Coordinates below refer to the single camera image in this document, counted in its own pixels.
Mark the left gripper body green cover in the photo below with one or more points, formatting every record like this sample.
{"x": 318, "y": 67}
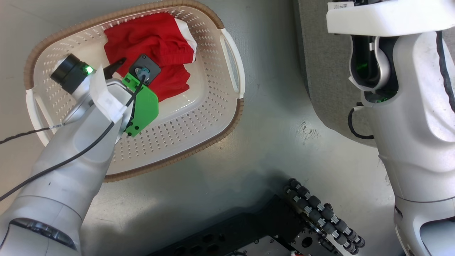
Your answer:
{"x": 144, "y": 106}

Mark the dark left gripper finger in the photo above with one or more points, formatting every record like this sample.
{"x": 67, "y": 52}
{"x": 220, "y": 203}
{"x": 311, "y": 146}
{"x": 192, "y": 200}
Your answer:
{"x": 113, "y": 68}

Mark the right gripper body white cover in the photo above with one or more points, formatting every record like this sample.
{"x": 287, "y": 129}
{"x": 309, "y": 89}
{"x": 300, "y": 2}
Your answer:
{"x": 391, "y": 17}

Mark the plain red garment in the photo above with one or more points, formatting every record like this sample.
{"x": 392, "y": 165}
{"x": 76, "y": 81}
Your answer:
{"x": 153, "y": 39}

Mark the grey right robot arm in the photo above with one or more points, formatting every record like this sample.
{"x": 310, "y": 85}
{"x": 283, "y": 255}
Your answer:
{"x": 416, "y": 124}

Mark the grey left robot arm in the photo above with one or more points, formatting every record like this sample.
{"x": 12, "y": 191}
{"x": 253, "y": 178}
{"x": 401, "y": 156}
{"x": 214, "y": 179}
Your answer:
{"x": 60, "y": 177}

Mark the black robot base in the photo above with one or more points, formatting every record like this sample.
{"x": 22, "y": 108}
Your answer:
{"x": 231, "y": 234}

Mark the grey fabric sofa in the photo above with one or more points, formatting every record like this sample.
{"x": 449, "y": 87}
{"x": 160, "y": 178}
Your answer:
{"x": 327, "y": 71}

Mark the cream perforated laundry basket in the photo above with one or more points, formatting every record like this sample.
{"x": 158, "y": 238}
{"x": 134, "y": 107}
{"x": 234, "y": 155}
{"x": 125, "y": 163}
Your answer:
{"x": 185, "y": 121}

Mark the black roller omni wheel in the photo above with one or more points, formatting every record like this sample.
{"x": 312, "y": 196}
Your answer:
{"x": 320, "y": 209}

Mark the teal left camera connector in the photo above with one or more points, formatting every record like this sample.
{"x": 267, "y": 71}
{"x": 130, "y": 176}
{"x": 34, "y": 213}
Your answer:
{"x": 143, "y": 73}

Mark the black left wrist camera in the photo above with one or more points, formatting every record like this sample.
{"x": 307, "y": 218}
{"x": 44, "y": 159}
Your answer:
{"x": 151, "y": 64}

